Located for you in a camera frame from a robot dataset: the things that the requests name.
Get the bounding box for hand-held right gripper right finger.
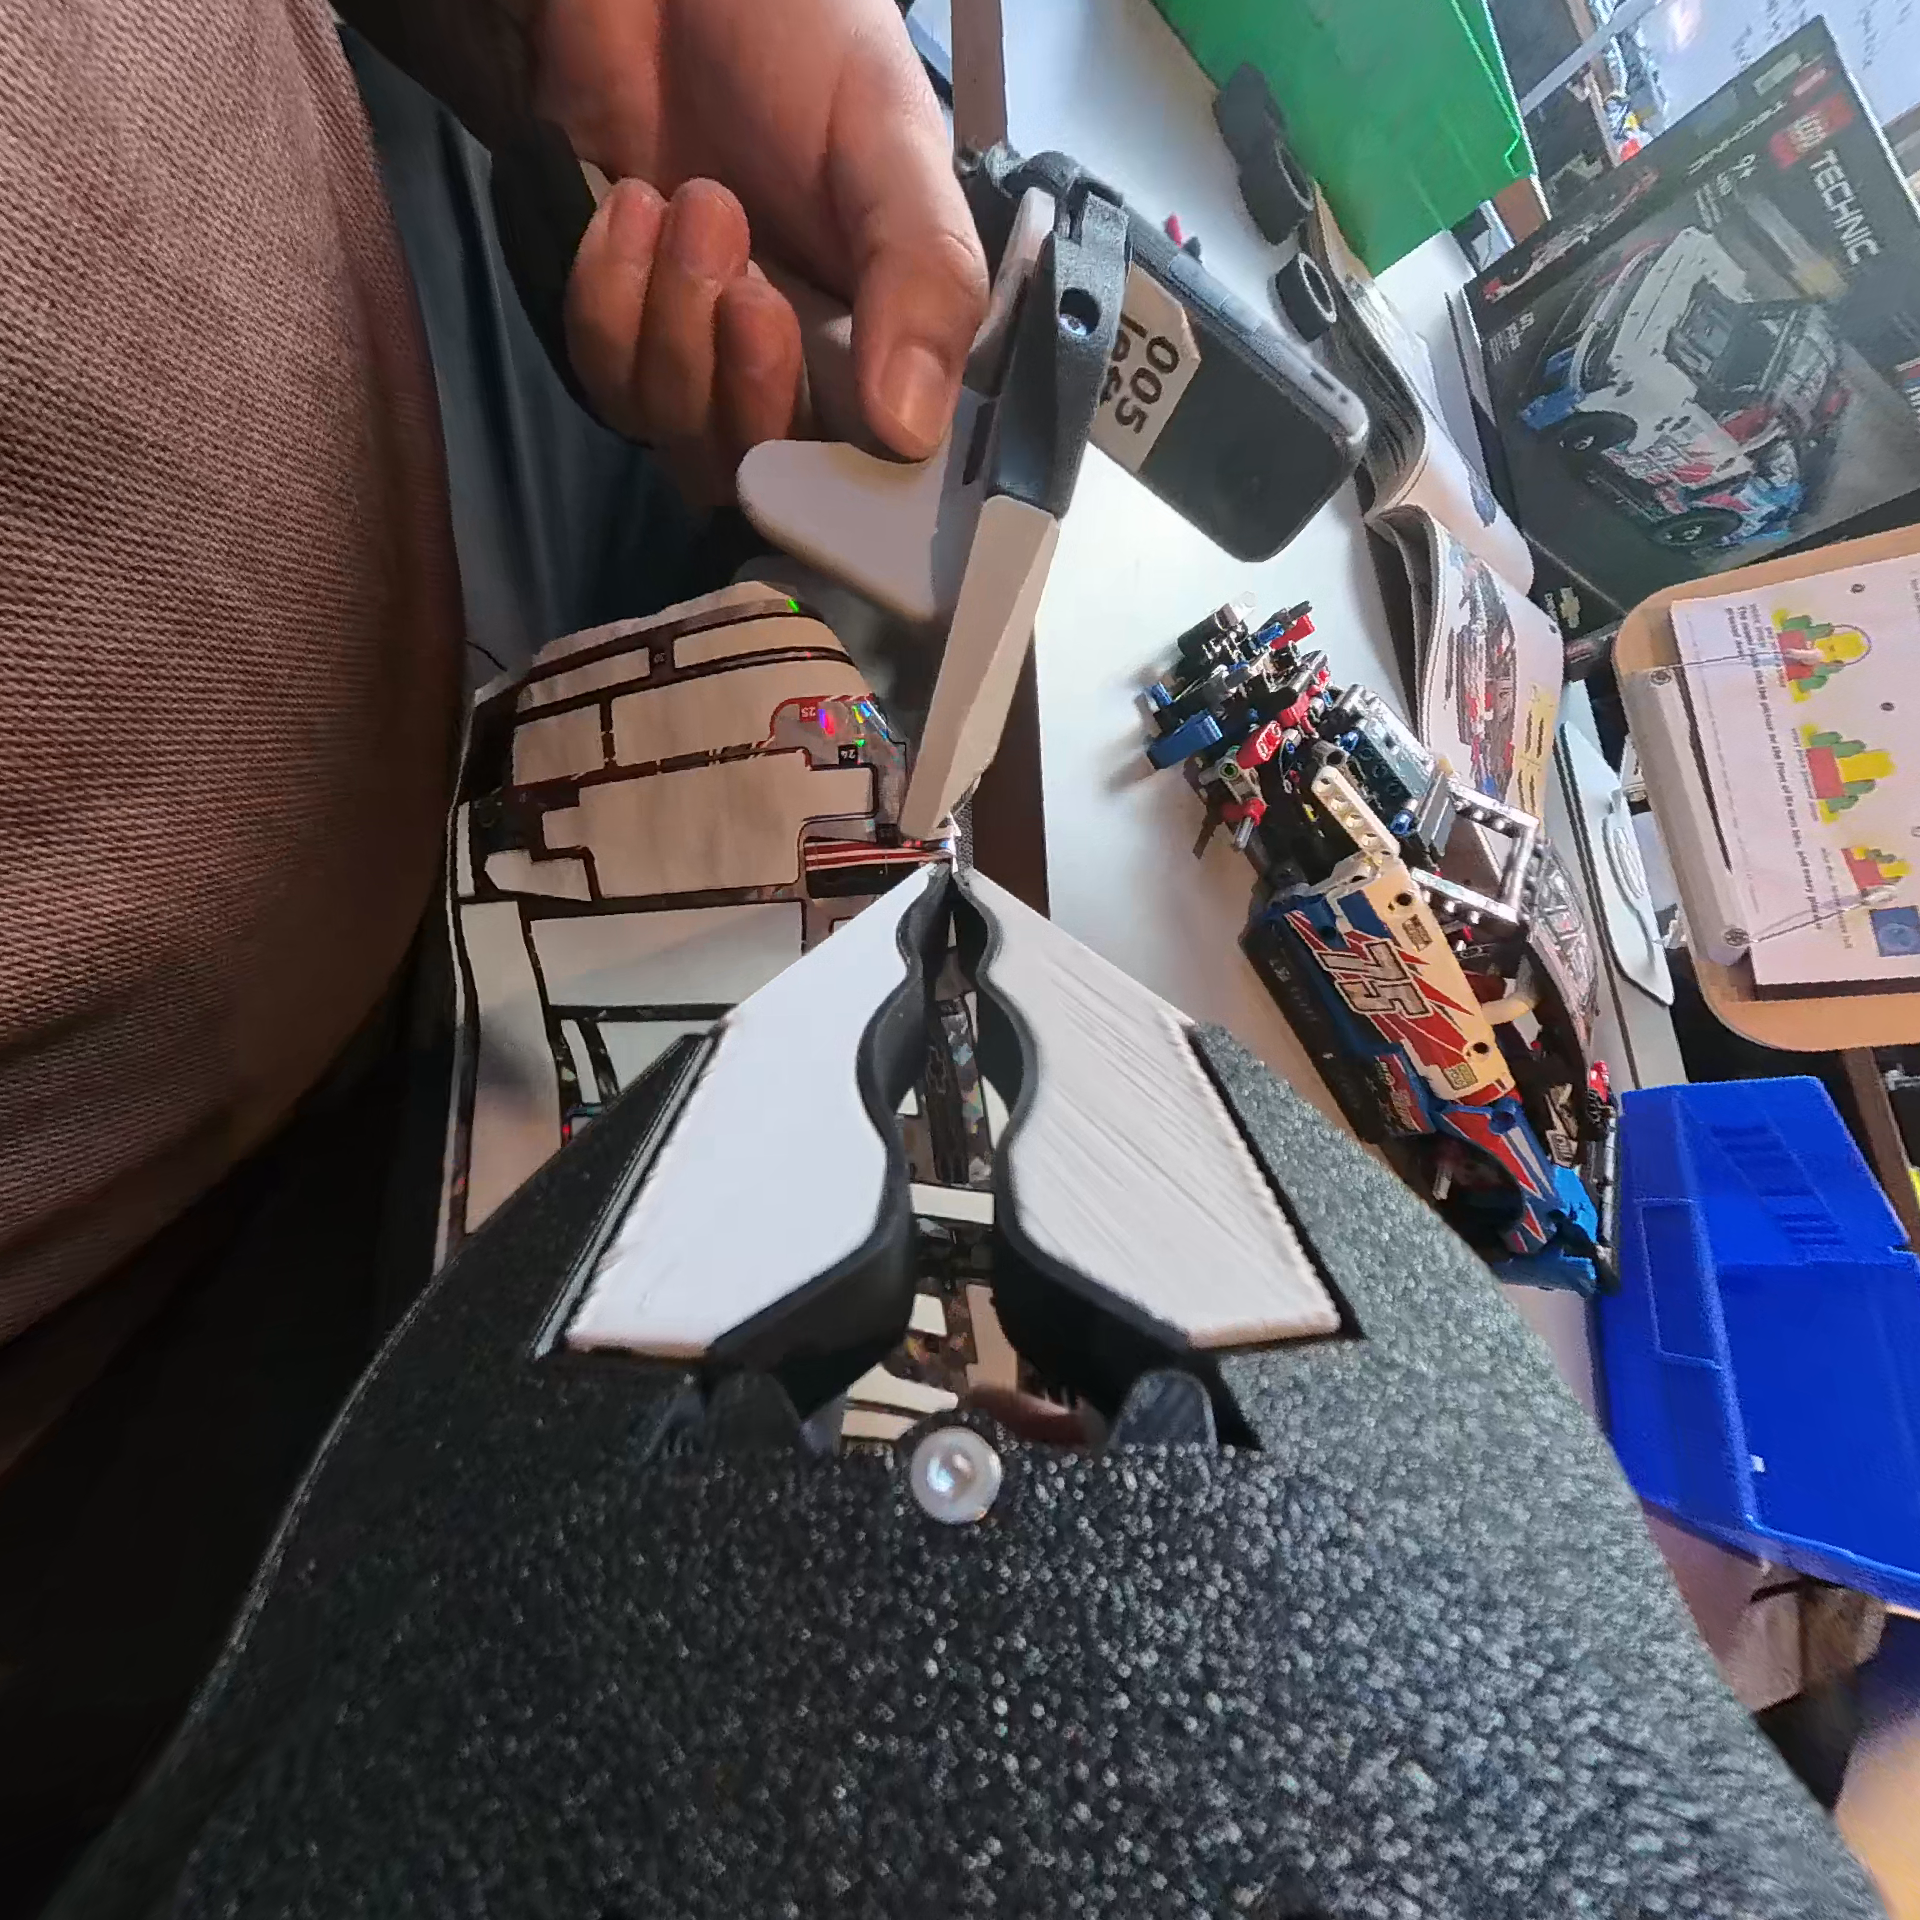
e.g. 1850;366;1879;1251
954;869;1343;1417

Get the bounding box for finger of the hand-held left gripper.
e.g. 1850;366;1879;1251
897;497;1066;842

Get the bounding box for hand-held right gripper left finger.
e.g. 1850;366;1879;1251
567;868;958;1417

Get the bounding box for instruction booklet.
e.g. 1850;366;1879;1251
1305;196;1569;812

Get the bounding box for green plastic bin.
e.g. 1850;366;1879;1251
1147;0;1540;278

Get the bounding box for holographic sticker sheet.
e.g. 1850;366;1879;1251
448;584;1082;1449

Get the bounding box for printed task sheet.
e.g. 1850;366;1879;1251
1669;551;1920;989

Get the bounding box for person's left hand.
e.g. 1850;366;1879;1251
557;0;994;512

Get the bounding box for partly built toy car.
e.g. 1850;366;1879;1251
1140;598;1623;1299

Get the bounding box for toy car set box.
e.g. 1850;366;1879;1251
1463;14;1920;631

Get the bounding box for white stand base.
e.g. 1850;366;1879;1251
1552;721;1682;1005

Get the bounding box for blue plastic bin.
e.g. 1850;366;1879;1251
1592;1077;1920;1614

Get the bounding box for wooden display board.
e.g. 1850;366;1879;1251
1612;525;1920;1051

